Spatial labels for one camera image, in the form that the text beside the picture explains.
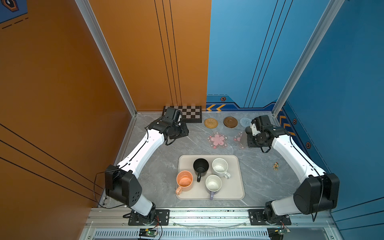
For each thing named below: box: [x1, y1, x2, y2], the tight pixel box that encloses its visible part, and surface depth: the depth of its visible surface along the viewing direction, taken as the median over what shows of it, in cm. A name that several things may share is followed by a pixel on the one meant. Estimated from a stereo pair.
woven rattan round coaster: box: [204, 118, 219, 129], surface depth 115 cm
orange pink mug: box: [175, 170, 194, 196], surface depth 81 cm
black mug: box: [193, 158, 209, 183], surface depth 85 cm
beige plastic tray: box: [176, 154, 245, 200], surface depth 84 cm
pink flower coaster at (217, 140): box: [207, 131, 228, 149], surface depth 105 cm
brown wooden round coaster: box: [223, 116, 238, 128], surface depth 115 cm
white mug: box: [212, 158, 231, 179], surface depth 84 cm
